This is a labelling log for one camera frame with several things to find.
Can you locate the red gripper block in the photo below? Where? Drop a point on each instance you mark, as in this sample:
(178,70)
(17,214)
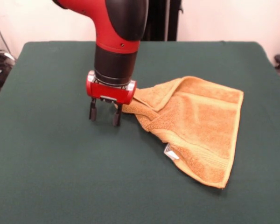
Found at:
(109,93)

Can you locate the dark green table cloth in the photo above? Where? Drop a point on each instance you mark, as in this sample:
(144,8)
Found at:
(72,163)

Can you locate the tan terry towel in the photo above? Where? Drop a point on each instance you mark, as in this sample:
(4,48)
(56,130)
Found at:
(200,121)

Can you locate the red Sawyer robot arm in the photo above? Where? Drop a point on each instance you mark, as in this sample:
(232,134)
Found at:
(116,28)

